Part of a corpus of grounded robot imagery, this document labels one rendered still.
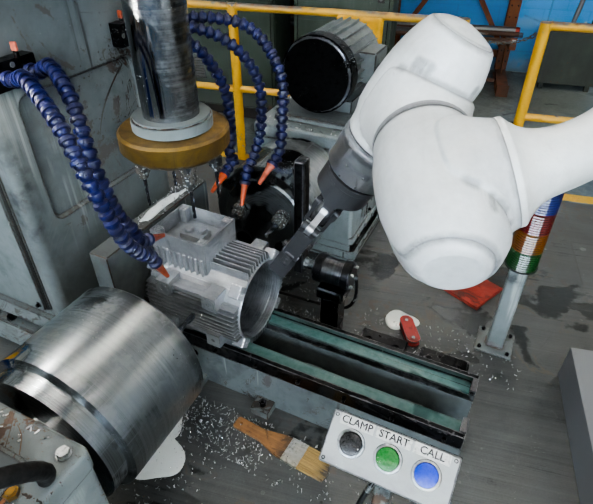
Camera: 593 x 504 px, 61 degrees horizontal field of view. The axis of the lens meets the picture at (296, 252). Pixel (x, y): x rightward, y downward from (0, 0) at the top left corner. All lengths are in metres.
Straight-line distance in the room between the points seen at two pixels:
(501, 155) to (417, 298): 0.90
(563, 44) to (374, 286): 4.34
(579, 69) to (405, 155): 5.10
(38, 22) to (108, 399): 0.56
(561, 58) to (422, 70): 4.95
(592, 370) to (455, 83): 0.76
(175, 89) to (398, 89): 0.38
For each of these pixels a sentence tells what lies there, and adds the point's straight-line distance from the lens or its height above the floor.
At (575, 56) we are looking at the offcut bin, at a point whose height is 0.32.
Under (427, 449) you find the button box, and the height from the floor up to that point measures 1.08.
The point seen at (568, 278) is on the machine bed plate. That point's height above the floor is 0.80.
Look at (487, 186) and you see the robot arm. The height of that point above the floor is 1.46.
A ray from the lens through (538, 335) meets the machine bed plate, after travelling 1.32.
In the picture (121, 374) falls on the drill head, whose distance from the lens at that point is 0.73.
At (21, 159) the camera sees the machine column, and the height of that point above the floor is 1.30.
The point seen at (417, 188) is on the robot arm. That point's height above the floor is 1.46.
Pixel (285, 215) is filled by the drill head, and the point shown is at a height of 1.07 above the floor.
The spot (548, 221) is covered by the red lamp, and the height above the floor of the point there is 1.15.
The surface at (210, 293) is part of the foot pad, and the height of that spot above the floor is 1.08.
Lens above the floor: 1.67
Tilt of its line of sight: 37 degrees down
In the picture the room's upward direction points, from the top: straight up
